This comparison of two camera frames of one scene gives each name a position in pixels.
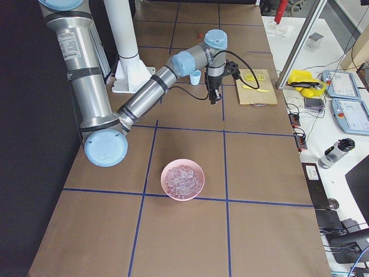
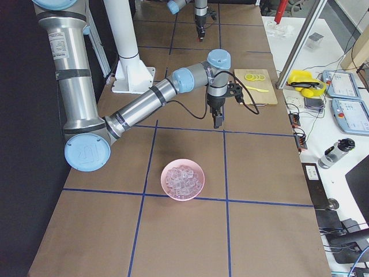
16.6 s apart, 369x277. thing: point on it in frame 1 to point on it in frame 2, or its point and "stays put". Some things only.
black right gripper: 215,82 to 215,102
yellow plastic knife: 245,86 stays put
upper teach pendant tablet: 340,84 stays put
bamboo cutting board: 247,96 stays put
